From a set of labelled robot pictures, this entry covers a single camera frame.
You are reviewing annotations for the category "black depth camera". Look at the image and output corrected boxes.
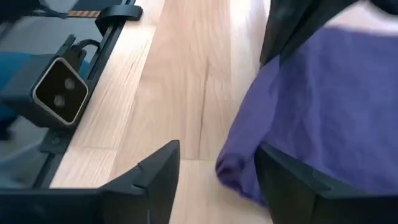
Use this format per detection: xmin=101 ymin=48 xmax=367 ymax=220
xmin=0 ymin=51 xmax=91 ymax=122

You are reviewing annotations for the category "purple towel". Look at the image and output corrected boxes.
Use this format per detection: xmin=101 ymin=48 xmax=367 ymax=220
xmin=215 ymin=26 xmax=398 ymax=208

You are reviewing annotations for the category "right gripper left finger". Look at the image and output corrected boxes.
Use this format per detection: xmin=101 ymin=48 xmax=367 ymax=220
xmin=0 ymin=139 xmax=182 ymax=224

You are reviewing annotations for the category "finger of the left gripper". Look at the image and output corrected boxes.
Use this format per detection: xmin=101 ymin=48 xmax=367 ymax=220
xmin=279 ymin=0 xmax=357 ymax=60
xmin=259 ymin=0 xmax=312 ymax=65

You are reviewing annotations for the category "silver black table camera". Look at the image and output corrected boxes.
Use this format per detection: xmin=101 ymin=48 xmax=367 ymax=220
xmin=30 ymin=55 xmax=91 ymax=128

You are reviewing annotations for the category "black aluminium table frame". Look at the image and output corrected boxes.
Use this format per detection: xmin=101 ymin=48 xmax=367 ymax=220
xmin=29 ymin=3 xmax=144 ymax=190

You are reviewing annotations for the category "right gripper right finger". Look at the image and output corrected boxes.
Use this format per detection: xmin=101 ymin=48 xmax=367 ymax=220
xmin=254 ymin=142 xmax=398 ymax=224

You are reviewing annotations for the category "black orange striped floor mat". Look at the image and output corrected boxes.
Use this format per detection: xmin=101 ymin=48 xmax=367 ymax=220
xmin=67 ymin=9 xmax=102 ymax=19

